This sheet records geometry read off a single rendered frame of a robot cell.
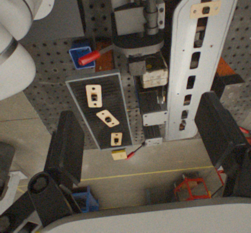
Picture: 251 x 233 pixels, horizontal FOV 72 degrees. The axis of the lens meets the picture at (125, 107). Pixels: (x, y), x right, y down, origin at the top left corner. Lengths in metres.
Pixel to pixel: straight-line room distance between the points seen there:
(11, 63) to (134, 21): 0.26
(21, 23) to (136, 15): 0.29
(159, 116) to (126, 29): 0.38
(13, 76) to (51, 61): 0.62
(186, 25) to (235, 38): 0.55
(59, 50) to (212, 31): 0.68
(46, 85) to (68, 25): 0.45
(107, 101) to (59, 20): 0.41
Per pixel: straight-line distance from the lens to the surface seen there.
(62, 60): 1.00
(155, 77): 0.58
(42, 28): 0.81
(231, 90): 0.83
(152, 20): 0.37
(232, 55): 1.18
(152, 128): 0.93
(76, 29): 0.79
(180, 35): 0.62
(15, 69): 0.42
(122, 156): 0.79
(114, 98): 0.50
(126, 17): 0.39
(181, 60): 0.67
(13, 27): 0.54
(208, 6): 0.61
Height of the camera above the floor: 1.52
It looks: 42 degrees down
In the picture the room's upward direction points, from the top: 173 degrees clockwise
